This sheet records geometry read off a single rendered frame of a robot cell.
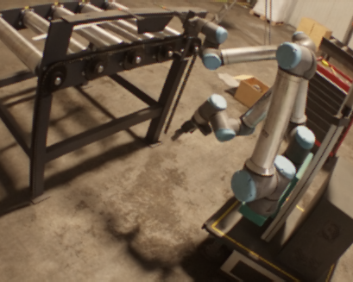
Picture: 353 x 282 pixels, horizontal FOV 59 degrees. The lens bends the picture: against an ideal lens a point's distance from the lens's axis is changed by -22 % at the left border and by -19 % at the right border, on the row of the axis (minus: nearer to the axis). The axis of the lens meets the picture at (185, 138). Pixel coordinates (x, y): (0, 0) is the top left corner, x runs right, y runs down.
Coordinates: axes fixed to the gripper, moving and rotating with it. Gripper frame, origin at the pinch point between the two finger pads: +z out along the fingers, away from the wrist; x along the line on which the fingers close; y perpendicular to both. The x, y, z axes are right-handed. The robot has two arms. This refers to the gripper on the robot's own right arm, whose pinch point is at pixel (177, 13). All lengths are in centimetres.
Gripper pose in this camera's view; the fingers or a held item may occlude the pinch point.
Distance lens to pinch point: 214.7
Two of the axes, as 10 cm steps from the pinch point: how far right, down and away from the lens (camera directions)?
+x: 3.2, -7.8, -5.3
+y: 5.8, -2.8, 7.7
